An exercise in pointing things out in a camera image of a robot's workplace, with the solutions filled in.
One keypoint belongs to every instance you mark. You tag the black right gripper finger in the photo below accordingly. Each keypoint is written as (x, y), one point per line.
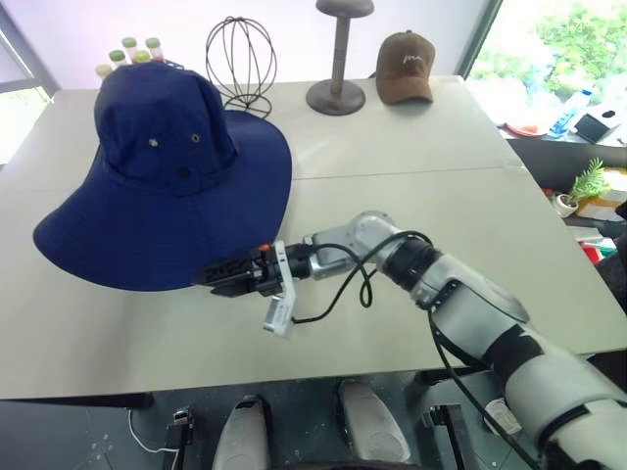
(235, 291)
(227, 271)

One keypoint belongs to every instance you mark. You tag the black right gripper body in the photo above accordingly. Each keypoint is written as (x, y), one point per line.
(264, 279)

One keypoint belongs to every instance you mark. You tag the blue wide-brim bucket hat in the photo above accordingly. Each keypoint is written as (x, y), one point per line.
(161, 196)

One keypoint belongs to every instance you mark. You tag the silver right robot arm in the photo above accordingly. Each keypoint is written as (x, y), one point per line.
(465, 294)

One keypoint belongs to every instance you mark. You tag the grey mushroom hat stand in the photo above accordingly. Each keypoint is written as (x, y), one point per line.
(339, 54)

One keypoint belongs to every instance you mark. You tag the brown baseball cap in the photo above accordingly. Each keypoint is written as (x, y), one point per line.
(404, 73)

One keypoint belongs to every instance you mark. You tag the grey rounded robot foot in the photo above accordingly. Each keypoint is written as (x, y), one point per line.
(242, 436)
(372, 426)

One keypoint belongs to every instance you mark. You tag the green-capped small bottle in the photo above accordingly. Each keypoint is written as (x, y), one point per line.
(129, 44)
(154, 45)
(103, 70)
(142, 56)
(117, 55)

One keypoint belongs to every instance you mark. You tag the red plate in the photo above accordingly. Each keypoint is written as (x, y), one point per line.
(526, 129)

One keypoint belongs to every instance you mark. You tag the small potted green plant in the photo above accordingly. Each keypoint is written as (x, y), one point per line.
(588, 183)

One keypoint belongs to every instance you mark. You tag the blue-labelled plastic bottle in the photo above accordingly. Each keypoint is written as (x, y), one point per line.
(570, 112)

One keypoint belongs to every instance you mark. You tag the yellow cardboard box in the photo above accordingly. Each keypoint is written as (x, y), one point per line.
(610, 203)

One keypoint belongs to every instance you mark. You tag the black and white box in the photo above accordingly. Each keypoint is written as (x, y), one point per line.
(595, 127)

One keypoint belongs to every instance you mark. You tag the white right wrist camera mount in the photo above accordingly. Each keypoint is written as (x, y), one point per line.
(289, 294)

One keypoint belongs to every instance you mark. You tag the black metal floor bracket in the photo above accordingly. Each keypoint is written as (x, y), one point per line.
(181, 436)
(448, 431)

